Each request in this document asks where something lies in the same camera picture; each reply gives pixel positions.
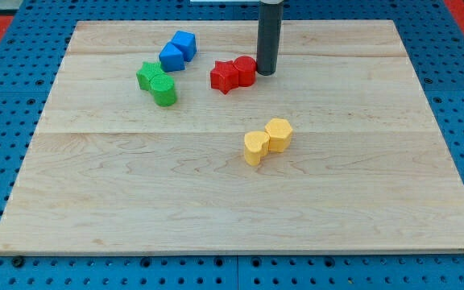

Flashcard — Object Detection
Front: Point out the red star block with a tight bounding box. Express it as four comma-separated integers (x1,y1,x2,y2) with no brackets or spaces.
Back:
209,60,239,94

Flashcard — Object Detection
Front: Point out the red cylinder block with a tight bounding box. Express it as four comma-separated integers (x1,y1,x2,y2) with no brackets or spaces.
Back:
234,56,257,87

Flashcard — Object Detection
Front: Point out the yellow heart block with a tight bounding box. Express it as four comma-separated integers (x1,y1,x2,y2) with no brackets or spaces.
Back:
243,130,270,166

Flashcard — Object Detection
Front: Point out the yellow hexagon block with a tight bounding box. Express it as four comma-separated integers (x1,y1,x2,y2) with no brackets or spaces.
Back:
265,118,293,153

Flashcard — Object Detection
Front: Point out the green cylinder block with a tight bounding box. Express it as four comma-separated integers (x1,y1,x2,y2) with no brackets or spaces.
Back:
150,74,177,107

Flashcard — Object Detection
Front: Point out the blue triangular block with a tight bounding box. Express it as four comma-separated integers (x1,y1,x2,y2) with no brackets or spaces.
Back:
159,42,185,73

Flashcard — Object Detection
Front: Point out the green star block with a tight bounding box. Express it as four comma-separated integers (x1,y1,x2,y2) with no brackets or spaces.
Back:
136,62,164,91

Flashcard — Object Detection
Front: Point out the blue cube block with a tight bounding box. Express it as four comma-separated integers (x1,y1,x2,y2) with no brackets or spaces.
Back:
171,31,197,62

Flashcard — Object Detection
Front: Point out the light wooden board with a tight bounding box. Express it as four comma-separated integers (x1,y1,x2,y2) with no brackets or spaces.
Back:
0,20,464,256

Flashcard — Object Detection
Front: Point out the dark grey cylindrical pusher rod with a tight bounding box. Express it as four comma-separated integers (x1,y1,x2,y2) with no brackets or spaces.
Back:
256,0,284,76

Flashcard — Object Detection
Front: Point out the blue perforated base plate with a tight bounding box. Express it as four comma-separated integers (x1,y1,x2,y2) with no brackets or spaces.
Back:
0,1,464,289

